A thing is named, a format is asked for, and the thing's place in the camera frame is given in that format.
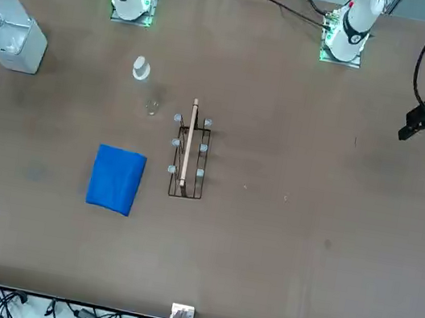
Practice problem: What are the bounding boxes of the white used tissue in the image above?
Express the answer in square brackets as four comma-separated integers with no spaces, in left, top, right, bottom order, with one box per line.
[3,35,25,55]

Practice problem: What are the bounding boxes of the clear bottle with white cap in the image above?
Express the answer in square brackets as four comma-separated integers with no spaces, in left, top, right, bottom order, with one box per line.
[124,54,169,118]

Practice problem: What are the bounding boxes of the folded blue cloth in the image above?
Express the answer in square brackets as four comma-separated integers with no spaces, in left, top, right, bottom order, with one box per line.
[83,142,149,220]

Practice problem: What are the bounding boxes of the dark cable across table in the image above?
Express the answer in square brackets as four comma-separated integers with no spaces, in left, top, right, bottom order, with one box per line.
[232,0,334,29]

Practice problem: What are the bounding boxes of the black wire rack wooden handle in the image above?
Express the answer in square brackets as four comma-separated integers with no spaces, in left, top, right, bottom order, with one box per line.
[160,95,219,203]

